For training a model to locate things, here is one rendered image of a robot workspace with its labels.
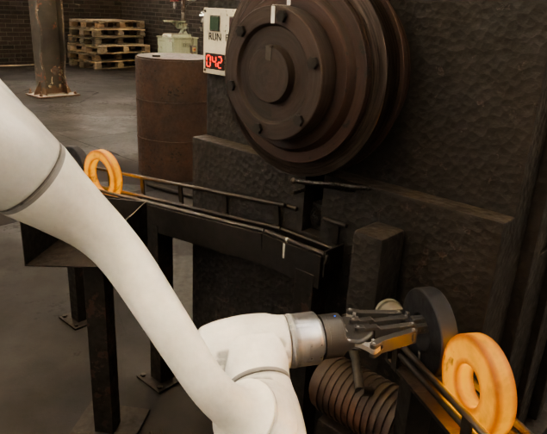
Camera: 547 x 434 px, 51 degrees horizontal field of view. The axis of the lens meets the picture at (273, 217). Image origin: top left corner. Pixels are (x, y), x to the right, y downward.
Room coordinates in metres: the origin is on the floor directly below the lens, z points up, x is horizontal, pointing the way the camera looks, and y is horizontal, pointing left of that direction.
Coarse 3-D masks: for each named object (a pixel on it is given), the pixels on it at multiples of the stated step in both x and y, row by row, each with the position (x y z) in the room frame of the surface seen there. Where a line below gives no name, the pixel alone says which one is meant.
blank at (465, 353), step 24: (456, 336) 0.78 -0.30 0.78; (480, 336) 0.75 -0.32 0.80; (456, 360) 0.77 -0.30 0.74; (480, 360) 0.71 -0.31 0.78; (504, 360) 0.70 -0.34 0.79; (456, 384) 0.76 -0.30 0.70; (480, 384) 0.70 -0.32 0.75; (504, 384) 0.67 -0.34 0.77; (480, 408) 0.69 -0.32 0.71; (504, 408) 0.66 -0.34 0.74; (504, 432) 0.67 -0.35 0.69
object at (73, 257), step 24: (144, 216) 1.49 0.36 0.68; (24, 240) 1.35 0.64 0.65; (48, 240) 1.46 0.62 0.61; (144, 240) 1.48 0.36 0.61; (48, 264) 1.34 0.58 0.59; (72, 264) 1.33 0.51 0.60; (96, 288) 1.39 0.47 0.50; (96, 312) 1.39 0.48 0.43; (96, 336) 1.39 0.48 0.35; (96, 360) 1.39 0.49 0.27; (96, 384) 1.39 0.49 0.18; (96, 408) 1.39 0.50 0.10; (120, 408) 1.51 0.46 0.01; (72, 432) 1.39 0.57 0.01; (96, 432) 1.39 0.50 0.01; (120, 432) 1.40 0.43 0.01
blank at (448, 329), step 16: (416, 288) 0.91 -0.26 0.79; (432, 288) 0.90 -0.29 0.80; (416, 304) 0.91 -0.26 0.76; (432, 304) 0.85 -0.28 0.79; (448, 304) 0.86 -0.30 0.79; (432, 320) 0.85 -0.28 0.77; (448, 320) 0.83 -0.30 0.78; (432, 336) 0.84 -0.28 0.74; (448, 336) 0.82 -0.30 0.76; (416, 352) 0.89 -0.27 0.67; (432, 352) 0.83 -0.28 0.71; (432, 368) 0.83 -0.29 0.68
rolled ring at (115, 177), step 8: (96, 152) 1.92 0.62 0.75; (104, 152) 1.91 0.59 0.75; (88, 160) 1.96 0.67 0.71; (96, 160) 1.96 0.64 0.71; (104, 160) 1.90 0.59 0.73; (112, 160) 1.89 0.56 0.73; (88, 168) 1.96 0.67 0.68; (112, 168) 1.87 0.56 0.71; (120, 168) 1.89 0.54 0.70; (88, 176) 1.96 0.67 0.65; (96, 176) 1.98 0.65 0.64; (112, 176) 1.87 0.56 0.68; (120, 176) 1.88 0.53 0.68; (96, 184) 1.96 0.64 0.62; (112, 184) 1.87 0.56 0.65; (120, 184) 1.88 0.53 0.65; (120, 192) 1.89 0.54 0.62
